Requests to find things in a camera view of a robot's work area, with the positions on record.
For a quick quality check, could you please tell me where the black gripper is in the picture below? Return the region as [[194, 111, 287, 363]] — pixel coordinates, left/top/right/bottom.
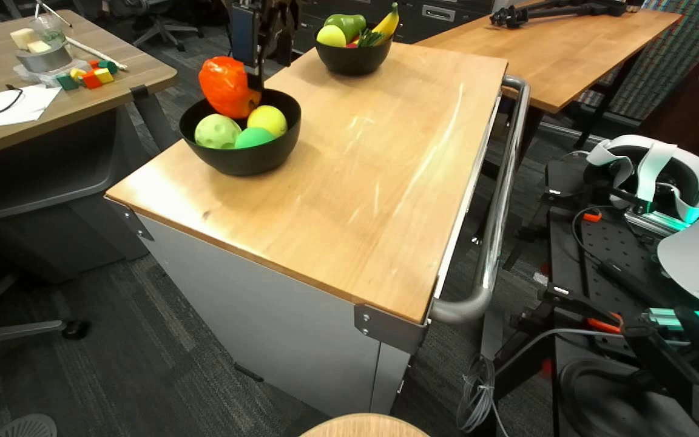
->
[[249, 0, 304, 91]]

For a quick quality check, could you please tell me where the red apple toy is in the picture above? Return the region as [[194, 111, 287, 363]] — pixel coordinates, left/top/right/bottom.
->
[[197, 54, 265, 122]]

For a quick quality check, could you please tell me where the yellow round fruit toy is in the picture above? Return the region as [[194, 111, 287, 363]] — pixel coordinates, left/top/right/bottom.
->
[[245, 104, 289, 141]]

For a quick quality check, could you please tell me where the pale green fruit toy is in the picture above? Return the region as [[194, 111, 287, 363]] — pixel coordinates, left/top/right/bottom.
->
[[192, 111, 245, 153]]

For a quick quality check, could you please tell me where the yellow lemon toy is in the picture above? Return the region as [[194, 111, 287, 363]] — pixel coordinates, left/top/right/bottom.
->
[[316, 22, 349, 51]]

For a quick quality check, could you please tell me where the large black bowl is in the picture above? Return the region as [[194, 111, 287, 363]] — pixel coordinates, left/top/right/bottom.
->
[[176, 85, 304, 179]]

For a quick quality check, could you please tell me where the small black bowl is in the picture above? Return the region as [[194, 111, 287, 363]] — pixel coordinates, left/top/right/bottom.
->
[[312, 34, 396, 78]]

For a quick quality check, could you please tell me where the green pear toy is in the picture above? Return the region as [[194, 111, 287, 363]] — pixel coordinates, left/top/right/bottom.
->
[[323, 11, 368, 43]]

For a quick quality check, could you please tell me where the dark office chair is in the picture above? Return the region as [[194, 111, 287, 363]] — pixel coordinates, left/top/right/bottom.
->
[[105, 0, 207, 51]]

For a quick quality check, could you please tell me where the wooden desk with grey panel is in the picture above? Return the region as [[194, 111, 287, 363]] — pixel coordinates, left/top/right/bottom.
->
[[0, 8, 179, 286]]

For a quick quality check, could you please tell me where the yellow banana toy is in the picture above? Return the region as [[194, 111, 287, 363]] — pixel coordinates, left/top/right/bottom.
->
[[368, 0, 403, 43]]

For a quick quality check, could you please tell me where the white cart with wooden top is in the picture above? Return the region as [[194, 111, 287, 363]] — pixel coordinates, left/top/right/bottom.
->
[[105, 39, 529, 419]]

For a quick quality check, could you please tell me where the white stick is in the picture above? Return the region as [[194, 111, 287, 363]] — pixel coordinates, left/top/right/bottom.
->
[[31, 0, 128, 73]]

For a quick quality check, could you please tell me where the clear plastic container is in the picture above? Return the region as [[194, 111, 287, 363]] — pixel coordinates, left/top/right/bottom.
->
[[7, 11, 73, 73]]

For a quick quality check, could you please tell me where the white paper sheet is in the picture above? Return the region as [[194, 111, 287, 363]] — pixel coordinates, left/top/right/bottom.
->
[[0, 82, 63, 133]]

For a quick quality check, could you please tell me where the wooden desk with black legs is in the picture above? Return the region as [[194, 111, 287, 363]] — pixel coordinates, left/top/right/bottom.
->
[[416, 4, 685, 117]]

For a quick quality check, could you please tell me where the grey office chair base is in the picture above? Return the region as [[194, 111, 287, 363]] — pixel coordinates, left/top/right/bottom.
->
[[0, 250, 92, 350]]

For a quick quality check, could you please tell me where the black orange clamp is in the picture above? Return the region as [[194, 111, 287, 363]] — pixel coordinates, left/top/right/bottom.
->
[[569, 204, 612, 246], [517, 286, 635, 339]]

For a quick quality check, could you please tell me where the round wooden stool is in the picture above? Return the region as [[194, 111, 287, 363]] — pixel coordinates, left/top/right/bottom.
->
[[298, 411, 431, 437]]

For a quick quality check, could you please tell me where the white VR headset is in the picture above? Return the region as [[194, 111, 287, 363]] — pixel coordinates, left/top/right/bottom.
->
[[584, 131, 699, 237]]

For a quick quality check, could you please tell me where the green striped cloth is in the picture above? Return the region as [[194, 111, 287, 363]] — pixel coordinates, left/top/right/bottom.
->
[[606, 0, 699, 124]]

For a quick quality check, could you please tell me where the grey round cap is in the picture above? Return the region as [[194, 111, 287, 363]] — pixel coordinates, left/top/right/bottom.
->
[[0, 413, 60, 437]]

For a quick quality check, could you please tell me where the chrome cart handle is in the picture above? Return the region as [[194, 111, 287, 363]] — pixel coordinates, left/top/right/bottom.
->
[[429, 76, 531, 328]]

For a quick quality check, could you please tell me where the grey cable bundle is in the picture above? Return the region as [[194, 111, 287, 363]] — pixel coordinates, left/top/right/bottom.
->
[[455, 323, 635, 437]]

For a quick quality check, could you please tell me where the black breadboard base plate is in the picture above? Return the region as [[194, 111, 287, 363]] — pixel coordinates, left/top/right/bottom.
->
[[545, 153, 699, 437]]

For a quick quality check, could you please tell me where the black coiled cable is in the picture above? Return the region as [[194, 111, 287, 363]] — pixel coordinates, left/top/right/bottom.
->
[[563, 360, 699, 437]]

